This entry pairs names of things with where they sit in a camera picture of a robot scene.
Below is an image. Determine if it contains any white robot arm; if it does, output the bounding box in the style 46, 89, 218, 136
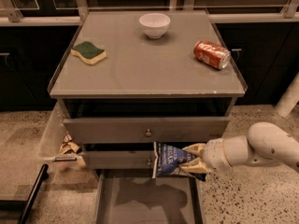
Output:
179, 122, 299, 174

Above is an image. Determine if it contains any crumpled snack wrapper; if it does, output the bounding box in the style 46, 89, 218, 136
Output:
59, 134, 82, 154

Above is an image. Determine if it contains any white ceramic bowl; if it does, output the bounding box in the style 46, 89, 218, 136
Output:
139, 13, 171, 39

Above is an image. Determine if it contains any clear plastic bin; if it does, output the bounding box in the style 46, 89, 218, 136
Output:
37, 104, 86, 171

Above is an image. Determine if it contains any black bar handle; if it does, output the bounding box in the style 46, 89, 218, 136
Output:
17, 164, 49, 224

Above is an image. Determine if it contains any grey drawer cabinet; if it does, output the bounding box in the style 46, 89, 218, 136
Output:
47, 10, 249, 224

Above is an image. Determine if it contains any grey bottom drawer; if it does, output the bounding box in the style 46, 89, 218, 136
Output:
94, 170, 206, 224

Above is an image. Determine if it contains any grey middle drawer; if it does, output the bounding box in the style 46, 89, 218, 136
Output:
82, 150, 156, 169

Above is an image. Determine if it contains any metal railing frame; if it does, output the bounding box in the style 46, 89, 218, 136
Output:
0, 0, 299, 25

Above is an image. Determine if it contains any green yellow sponge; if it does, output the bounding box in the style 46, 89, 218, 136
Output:
71, 41, 107, 65

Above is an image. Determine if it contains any blue chip bag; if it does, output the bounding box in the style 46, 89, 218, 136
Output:
152, 142, 206, 181

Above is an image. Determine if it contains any red soda can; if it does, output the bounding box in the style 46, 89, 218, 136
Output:
193, 41, 231, 70

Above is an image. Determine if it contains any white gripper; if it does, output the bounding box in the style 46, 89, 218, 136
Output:
179, 138, 231, 174

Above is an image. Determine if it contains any grey drawer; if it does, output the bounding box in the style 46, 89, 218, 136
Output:
94, 170, 206, 224
64, 117, 229, 144
82, 150, 156, 169

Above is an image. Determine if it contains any grey top drawer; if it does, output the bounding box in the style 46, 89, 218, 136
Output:
64, 117, 229, 144

